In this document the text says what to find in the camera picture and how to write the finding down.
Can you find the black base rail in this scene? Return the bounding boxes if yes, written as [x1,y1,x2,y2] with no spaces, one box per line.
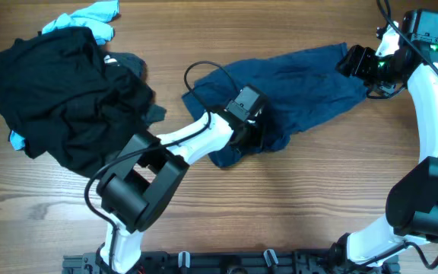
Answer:
[62,249,401,274]

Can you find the light blue garment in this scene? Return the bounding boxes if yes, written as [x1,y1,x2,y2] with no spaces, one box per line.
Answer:
[0,1,119,157]

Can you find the left black cable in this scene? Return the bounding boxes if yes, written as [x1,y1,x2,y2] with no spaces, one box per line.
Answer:
[83,59,243,273]

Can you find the dark blue shorts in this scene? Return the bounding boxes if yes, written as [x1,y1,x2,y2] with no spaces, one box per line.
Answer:
[182,43,367,167]

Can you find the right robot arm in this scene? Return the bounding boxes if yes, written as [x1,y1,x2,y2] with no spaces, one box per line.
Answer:
[330,9,438,271]

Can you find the black garment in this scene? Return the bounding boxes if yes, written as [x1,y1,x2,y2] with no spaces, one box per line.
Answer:
[0,27,166,177]

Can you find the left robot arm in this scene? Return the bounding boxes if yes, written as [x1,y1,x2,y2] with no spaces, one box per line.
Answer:
[96,85,268,273]

